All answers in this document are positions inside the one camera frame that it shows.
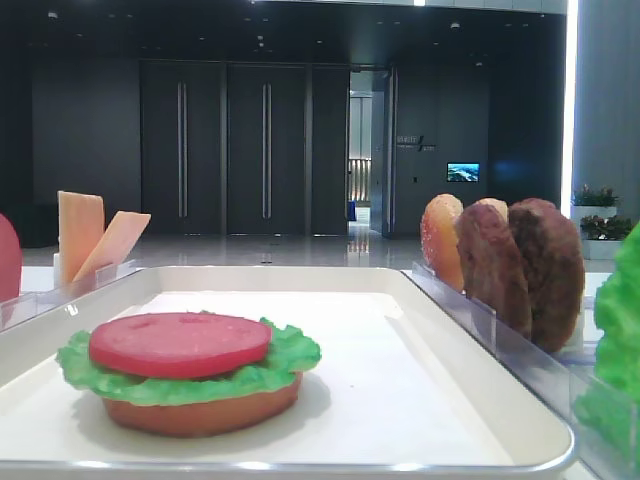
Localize leaning orange cheese slice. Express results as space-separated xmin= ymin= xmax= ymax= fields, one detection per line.
xmin=73 ymin=211 xmax=151 ymax=281

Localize red tomato slice in rack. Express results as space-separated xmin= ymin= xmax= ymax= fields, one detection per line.
xmin=0 ymin=214 xmax=22 ymax=302

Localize green lettuce leaf on bun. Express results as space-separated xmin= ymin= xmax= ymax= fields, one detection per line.
xmin=56 ymin=318 xmax=321 ymax=406

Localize wall-mounted display screen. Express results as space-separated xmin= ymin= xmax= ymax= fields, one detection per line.
xmin=447 ymin=163 xmax=480 ymax=183

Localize white metal tray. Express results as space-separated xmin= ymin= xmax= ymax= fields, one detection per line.
xmin=1 ymin=266 xmax=576 ymax=479

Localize upright orange cheese slice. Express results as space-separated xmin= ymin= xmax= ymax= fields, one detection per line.
xmin=57 ymin=191 xmax=105 ymax=284

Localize clear acrylic rack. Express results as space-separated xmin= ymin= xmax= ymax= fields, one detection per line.
xmin=411 ymin=262 xmax=639 ymax=479
xmin=1 ymin=253 xmax=139 ymax=330

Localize bottom bun slice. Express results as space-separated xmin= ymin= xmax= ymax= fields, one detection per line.
xmin=103 ymin=373 xmax=303 ymax=438

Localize clear acrylic right rack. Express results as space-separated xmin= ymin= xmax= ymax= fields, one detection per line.
xmin=411 ymin=262 xmax=639 ymax=479

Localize red tomato slice on bun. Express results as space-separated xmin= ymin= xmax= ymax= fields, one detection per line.
xmin=89 ymin=312 xmax=272 ymax=379

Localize brown meat patty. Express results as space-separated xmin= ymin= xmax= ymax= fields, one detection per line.
xmin=455 ymin=198 xmax=532 ymax=338
xmin=508 ymin=198 xmax=585 ymax=353

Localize green lettuce leaf in rack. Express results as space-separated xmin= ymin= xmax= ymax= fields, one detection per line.
xmin=575 ymin=227 xmax=639 ymax=466

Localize sesame top bun slice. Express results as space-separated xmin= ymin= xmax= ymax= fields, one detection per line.
xmin=420 ymin=193 xmax=464 ymax=292

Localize clear acrylic left rack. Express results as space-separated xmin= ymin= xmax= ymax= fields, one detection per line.
xmin=1 ymin=253 xmax=139 ymax=330

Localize potted plants with planter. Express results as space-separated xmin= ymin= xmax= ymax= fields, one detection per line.
xmin=571 ymin=184 xmax=634 ymax=260

